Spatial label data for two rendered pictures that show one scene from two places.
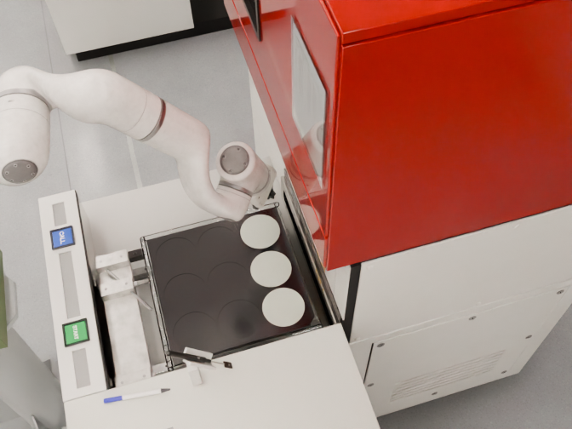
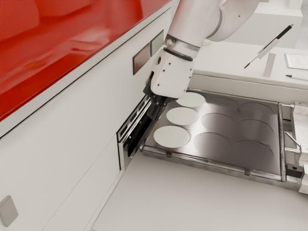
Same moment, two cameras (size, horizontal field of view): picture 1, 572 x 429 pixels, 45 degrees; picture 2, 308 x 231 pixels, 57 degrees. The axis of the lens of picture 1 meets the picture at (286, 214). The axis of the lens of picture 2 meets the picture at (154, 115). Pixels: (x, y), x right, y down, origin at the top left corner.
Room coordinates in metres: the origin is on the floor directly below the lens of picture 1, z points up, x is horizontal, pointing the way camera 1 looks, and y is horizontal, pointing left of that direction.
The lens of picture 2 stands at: (1.47, 0.38, 1.38)
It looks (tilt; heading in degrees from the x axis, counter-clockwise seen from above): 33 degrees down; 214
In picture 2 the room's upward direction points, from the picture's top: straight up
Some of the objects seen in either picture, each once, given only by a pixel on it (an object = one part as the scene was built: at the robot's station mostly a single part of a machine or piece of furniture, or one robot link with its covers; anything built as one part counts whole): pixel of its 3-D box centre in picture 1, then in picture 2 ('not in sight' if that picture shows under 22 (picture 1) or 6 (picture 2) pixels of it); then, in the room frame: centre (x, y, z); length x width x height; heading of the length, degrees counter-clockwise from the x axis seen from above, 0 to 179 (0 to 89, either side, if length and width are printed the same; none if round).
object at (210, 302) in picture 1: (228, 280); (217, 123); (0.78, 0.15, 0.90); 0.34 x 0.34 x 0.01; 15
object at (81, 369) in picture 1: (77, 298); not in sight; (0.75, 0.51, 0.89); 0.55 x 0.09 x 0.14; 15
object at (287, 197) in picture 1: (308, 254); (150, 113); (0.85, -0.05, 0.89); 0.44 x 0.02 x 0.10; 15
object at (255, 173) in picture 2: (210, 221); (207, 162); (0.96, 0.20, 0.90); 0.37 x 0.01 x 0.01; 105
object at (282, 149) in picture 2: (156, 300); (281, 134); (0.73, 0.32, 0.90); 0.38 x 0.01 x 0.01; 15
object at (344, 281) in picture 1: (293, 168); (119, 107); (1.03, -0.02, 1.02); 0.82 x 0.03 x 0.40; 15
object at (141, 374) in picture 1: (134, 381); (306, 108); (0.54, 0.35, 0.89); 0.08 x 0.03 x 0.03; 105
